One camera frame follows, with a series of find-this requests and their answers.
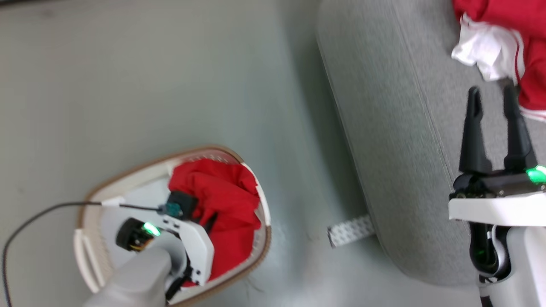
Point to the white perforated strip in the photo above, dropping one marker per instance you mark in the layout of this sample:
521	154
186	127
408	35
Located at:
349	231

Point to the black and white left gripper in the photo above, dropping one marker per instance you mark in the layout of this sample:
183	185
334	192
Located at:
198	251

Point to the plain red garment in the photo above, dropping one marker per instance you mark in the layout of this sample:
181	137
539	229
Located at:
226	192

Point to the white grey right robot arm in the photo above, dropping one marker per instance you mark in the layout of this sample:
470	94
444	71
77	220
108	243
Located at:
527	264

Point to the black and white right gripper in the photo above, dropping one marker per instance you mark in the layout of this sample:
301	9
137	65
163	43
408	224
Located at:
495	207

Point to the grey fabric sofa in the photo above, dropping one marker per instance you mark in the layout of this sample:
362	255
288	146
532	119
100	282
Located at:
392	128

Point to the white perforated laundry basket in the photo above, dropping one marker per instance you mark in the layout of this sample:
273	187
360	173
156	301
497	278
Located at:
140	192

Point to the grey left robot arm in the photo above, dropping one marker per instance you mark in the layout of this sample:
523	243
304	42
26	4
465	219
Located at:
132	277

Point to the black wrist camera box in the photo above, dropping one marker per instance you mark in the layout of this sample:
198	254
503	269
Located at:
183	202

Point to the red garment with white stripes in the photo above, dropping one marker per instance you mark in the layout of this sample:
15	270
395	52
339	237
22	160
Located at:
503	10

